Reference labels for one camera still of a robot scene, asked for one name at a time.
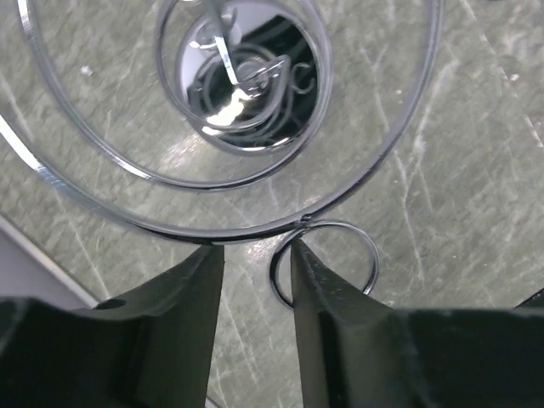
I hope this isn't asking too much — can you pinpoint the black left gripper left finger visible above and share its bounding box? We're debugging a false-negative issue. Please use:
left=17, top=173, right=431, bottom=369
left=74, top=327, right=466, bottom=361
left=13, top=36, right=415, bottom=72
left=1, top=246, right=224, bottom=407

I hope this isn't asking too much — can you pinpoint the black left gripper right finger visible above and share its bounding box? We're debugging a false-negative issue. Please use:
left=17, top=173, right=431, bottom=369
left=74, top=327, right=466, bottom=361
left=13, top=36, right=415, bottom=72
left=291, top=240, right=543, bottom=407

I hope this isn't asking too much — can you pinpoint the chrome wine glass rack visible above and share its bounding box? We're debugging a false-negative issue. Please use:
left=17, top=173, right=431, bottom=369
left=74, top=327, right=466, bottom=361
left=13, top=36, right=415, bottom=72
left=0, top=0, right=443, bottom=309

